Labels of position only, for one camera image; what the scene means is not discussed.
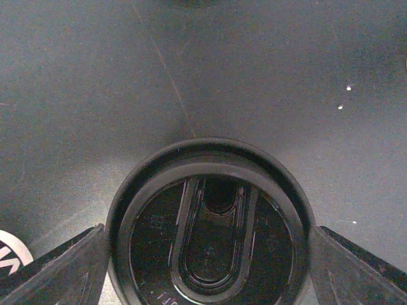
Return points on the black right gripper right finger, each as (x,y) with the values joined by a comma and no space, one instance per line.
(345,273)

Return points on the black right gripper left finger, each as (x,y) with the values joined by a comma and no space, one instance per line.
(72,273)

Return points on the black branded paper cup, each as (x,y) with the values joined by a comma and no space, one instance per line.
(14,255)

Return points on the black cup lid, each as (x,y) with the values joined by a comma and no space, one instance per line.
(210,221)

